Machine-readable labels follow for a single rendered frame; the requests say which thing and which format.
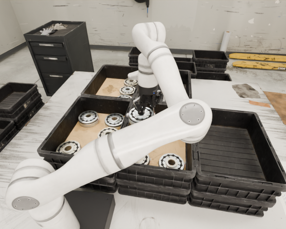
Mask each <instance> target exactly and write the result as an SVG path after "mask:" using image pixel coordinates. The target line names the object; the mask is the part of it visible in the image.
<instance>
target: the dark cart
mask: <svg viewBox="0 0 286 229"><path fill-rule="evenodd" d="M60 23H62V24H65V25H68V26H67V27H66V29H61V30H56V32H55V33H52V34H49V35H41V34H42V33H40V31H41V30H42V29H45V30H46V29H47V28H49V27H50V26H52V25H55V24H60ZM42 31H44V30H42ZM23 35H24V38H25V41H26V43H27V46H28V48H29V51H30V54H31V56H32V59H33V61H34V64H35V66H36V69H37V72H38V74H39V77H40V80H41V82H42V85H43V88H44V90H45V93H46V95H47V96H51V97H52V96H53V95H54V93H55V92H56V91H57V90H58V89H59V88H60V87H61V86H62V85H63V84H64V83H65V81H66V80H67V79H68V78H69V77H70V76H71V75H72V74H73V73H74V72H75V71H82V72H94V66H93V61H92V56H91V50H90V45H89V38H88V33H87V27H86V22H85V21H60V20H52V21H50V22H48V23H46V24H44V25H42V26H40V27H37V28H35V29H33V30H31V31H29V32H27V33H25V34H23Z"/></svg>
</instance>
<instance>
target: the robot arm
mask: <svg viewBox="0 0 286 229"><path fill-rule="evenodd" d="M165 38H166V30H165V27H164V25H163V24H162V23H161V22H149V23H139V24H136V25H135V26H134V27H133V30H132V39H133V42H134V44H135V46H136V47H137V48H138V49H139V50H140V52H141V54H140V55H139V56H138V71H135V72H132V73H129V74H128V79H129V80H138V92H139V94H138V98H137V99H135V100H134V99H133V100H132V103H133V105H134V107H135V109H136V110H137V111H138V112H139V113H140V115H143V114H145V108H146V107H147V104H148V103H150V109H151V110H152V111H153V113H154V111H155V106H156V105H158V104H159V102H160V99H161V96H162V94H163V96H164V98H165V100H166V103H167V106H168V108H167V109H165V110H163V111H161V112H159V113H158V114H156V115H154V116H152V117H150V118H148V119H145V120H143V121H140V122H137V123H135V124H132V125H130V126H127V127H125V128H122V129H120V130H117V131H114V132H112V133H109V134H107V135H104V136H102V137H99V138H97V139H95V140H93V141H91V142H89V143H88V144H86V145H85V146H84V147H83V148H82V149H81V150H80V151H79V152H77V153H76V154H75V155H74V156H73V157H72V158H71V159H70V160H69V161H68V162H67V163H66V164H65V165H63V166H62V167H61V168H59V169H58V170H56V171H55V170H54V168H53V167H52V165H51V164H50V163H48V162H47V161H45V160H43V159H38V158H30V159H25V160H23V161H21V162H20V163H19V164H18V165H17V166H16V168H15V170H14V172H13V175H12V177H11V180H10V183H9V185H8V188H7V191H6V194H5V204H6V205H7V207H8V208H10V209H12V210H16V211H26V210H27V211H28V213H29V215H30V216H31V218H32V219H33V220H34V221H35V222H36V223H37V224H38V226H39V227H40V228H41V229H80V224H79V221H78V219H77V218H76V216H75V214H74V212H73V211H72V209H71V207H70V205H69V203H68V202H67V200H66V198H65V196H64V194H66V193H68V192H70V191H72V190H74V189H76V188H78V187H80V186H83V185H85V184H87V183H90V182H92V181H94V180H97V179H99V178H102V177H104V176H107V175H110V174H113V173H115V172H118V171H120V170H122V169H125V168H127V167H129V166H131V165H133V164H134V163H136V162H137V161H139V160H140V159H142V158H143V157H144V156H146V155H147V154H149V153H150V152H152V151H153V150H155V149H156V148H158V147H160V146H163V145H165V144H168V143H171V142H173V141H176V140H181V141H183V142H185V143H190V144H192V143H196V142H199V141H200V140H202V139H203V138H204V136H205V135H206V134H207V132H208V130H209V128H210V126H211V122H212V111H211V108H210V107H209V105H208V104H207V103H205V102H204V101H202V100H198V99H189V97H188V95H187V93H186V91H185V89H184V86H183V83H182V79H181V76H180V73H179V70H178V67H177V64H176V62H175V60H174V58H173V56H172V54H171V52H170V50H169V48H168V46H167V45H166V44H165V43H164V42H165ZM158 84H159V86H160V89H161V91H160V90H159V89H158ZM157 99H158V100H157ZM156 100H157V101H156ZM139 101H140V102H139ZM139 105H140V106H139Z"/></svg>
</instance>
